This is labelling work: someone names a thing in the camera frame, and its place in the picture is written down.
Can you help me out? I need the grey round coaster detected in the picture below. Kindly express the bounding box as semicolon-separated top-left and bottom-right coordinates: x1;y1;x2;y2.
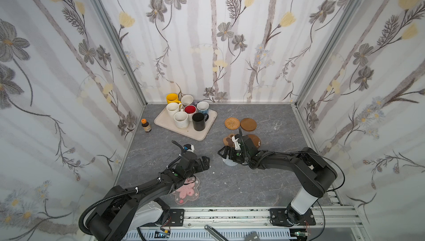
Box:
223;158;238;166

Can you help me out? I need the cork paw print coaster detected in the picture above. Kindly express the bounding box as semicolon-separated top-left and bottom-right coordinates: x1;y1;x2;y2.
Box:
223;134;235;148

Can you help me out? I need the pink flower coaster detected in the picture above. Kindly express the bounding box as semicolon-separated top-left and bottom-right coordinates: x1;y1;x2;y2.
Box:
172;176;200;205

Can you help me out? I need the woven rattan round coaster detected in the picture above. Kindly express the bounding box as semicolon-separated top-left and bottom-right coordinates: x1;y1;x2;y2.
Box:
225;117;240;130

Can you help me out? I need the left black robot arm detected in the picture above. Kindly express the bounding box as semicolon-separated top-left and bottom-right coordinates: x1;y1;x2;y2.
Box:
78;151;210;241

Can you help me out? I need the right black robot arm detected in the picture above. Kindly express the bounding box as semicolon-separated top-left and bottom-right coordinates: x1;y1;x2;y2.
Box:
218;134;338;227

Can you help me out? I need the black mug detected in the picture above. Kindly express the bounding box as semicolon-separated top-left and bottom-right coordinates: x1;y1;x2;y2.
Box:
192;112;209;131

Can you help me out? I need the speckled white mug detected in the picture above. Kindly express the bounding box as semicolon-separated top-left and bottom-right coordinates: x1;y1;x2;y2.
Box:
173;111;189;129

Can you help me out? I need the blue floral mug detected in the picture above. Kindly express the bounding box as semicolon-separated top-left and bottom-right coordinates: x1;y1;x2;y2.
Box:
197;101;210;114

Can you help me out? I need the beige serving tray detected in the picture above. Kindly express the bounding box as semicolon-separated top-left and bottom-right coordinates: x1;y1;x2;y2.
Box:
154;107;218;141

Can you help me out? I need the white mug red inside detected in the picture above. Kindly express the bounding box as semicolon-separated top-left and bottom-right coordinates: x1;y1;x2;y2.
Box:
184;105;198;121

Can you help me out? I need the small brown bottle orange cap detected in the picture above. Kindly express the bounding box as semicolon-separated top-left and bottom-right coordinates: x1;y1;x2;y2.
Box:
141;119;152;133

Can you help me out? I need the lavender mug white inside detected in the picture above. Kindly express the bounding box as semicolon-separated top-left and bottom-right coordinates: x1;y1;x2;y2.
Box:
180;94;194;107

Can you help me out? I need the yellow mug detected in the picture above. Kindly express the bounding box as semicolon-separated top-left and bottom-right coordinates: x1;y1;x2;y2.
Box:
166;93;181;104

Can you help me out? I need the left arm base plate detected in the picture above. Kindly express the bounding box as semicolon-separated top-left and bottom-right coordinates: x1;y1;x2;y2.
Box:
142;209;185;228

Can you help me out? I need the white mug with handle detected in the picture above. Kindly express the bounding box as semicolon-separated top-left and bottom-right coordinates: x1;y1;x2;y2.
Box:
166;102;183;119

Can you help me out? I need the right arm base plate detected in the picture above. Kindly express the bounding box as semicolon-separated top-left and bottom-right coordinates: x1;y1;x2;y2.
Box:
269;208;316;227

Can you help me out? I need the aluminium frame rail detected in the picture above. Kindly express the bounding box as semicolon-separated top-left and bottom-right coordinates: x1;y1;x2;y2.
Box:
89;207;363;241

